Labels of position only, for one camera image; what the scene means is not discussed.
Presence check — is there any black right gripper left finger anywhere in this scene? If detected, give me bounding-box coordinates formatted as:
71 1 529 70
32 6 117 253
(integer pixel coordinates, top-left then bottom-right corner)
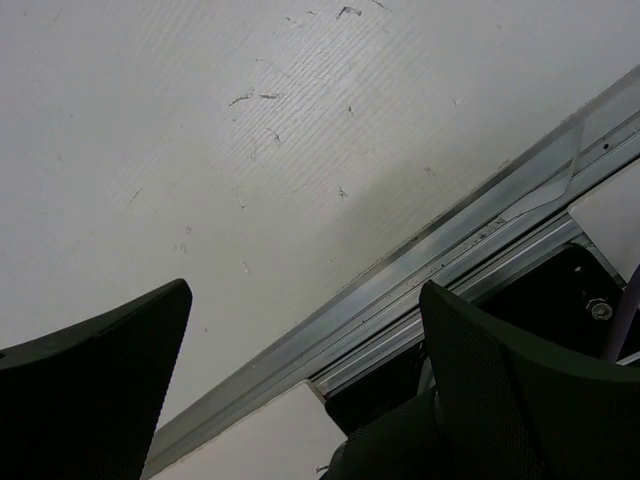
1 279 192 479

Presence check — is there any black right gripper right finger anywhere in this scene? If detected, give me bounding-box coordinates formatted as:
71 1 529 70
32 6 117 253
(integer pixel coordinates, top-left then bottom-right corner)
419 281 639 479

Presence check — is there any aluminium table edge rail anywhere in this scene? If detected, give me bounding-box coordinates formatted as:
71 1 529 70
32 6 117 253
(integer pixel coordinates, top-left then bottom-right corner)
143 70 639 479

